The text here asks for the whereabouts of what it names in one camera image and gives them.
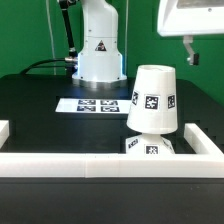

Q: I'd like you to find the white border frame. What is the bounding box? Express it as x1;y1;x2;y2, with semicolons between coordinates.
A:
0;123;224;178

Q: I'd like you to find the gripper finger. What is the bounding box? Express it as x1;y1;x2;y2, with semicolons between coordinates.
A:
183;35;200;66

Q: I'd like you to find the white marker sheet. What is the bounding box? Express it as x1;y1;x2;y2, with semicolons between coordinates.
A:
56;98;131;114

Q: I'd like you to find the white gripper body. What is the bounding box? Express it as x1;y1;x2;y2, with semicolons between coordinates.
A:
157;0;224;36

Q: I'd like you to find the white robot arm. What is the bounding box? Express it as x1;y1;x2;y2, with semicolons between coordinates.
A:
72;0;224;88

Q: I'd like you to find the black cable bundle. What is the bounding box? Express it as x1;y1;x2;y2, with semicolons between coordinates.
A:
19;0;80;76

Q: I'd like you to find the thin grey cable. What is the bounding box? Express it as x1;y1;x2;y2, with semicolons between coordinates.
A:
45;0;58;76

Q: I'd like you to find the white lamp base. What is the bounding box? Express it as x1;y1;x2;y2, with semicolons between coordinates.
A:
125;134;175;155

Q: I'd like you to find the white lamp shade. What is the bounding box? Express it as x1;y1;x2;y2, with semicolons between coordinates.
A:
127;65;178;134

